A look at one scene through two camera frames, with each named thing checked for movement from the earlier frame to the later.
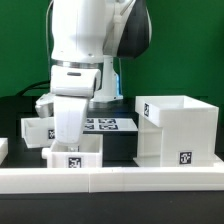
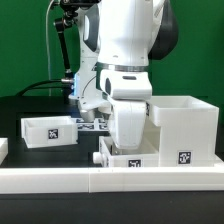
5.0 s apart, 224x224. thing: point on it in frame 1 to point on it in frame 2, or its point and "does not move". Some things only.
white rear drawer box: x=35 y=131 does not move
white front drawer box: x=88 y=153 to x=113 y=157
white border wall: x=110 y=179 does not move
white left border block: x=4 y=149 does not move
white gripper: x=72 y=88 to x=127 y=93
